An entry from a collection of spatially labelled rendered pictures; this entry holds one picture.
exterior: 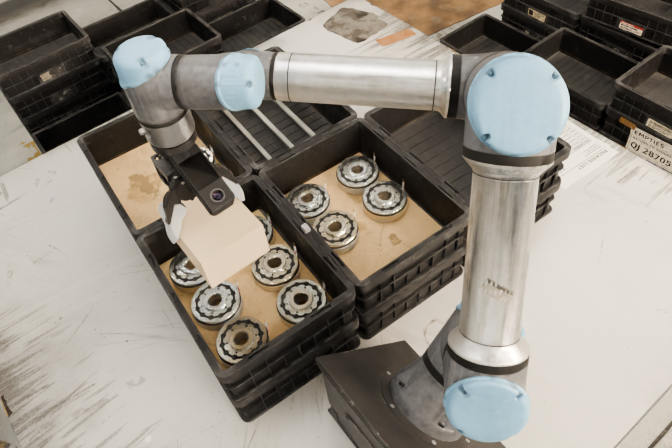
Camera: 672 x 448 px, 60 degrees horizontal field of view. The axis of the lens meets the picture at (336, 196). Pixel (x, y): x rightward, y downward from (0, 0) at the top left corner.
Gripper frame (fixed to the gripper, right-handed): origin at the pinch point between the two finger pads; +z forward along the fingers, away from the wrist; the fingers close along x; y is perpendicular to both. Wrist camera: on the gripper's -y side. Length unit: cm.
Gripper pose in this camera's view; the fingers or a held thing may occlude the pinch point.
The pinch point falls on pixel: (211, 223)
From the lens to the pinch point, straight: 105.2
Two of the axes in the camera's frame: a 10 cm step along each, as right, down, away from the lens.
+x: -7.8, 5.1, -3.6
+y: -6.2, -5.5, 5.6
